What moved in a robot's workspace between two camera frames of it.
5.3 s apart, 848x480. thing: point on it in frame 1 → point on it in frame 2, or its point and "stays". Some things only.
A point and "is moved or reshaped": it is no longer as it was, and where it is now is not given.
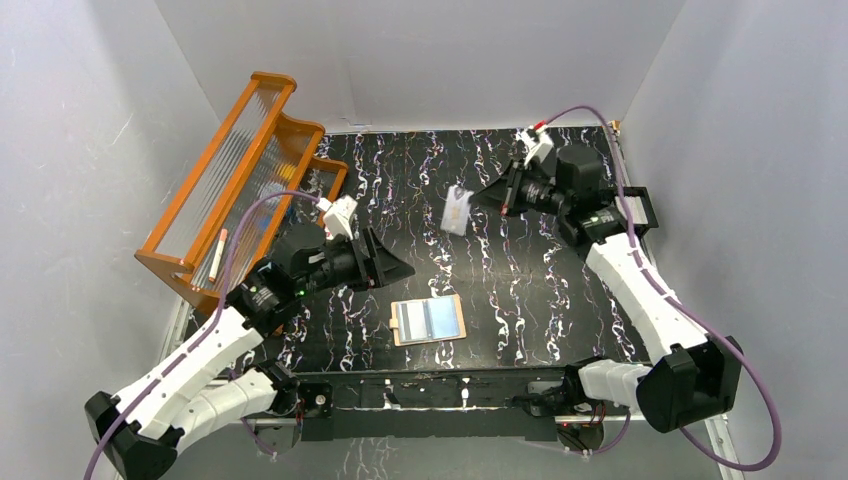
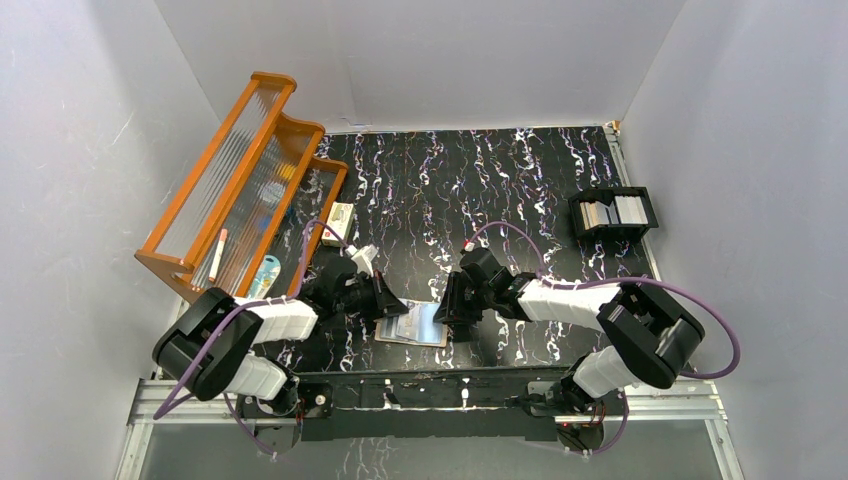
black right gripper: [501, 194] → [452, 310]
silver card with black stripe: [412, 321] → [388, 326]
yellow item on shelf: [287, 171] stays
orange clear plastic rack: [260, 179] stays
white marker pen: [218, 256] stays
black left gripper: [361, 258] → [378, 296]
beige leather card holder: [426, 320] is moved or reshaped
